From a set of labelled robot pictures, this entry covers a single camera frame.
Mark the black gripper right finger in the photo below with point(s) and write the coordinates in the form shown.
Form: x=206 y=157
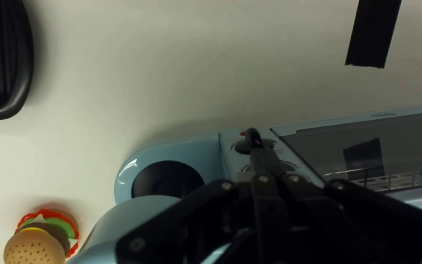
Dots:
x=366 y=214

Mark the light blue breakfast station appliance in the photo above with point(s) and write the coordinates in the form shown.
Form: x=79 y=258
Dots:
x=181 y=155

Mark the toy hamburger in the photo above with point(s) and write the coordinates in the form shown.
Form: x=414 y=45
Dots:
x=32 y=246

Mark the black tape strip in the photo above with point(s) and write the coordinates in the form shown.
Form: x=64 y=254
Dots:
x=372 y=34

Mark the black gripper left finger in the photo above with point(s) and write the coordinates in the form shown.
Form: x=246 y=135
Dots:
x=171 y=220

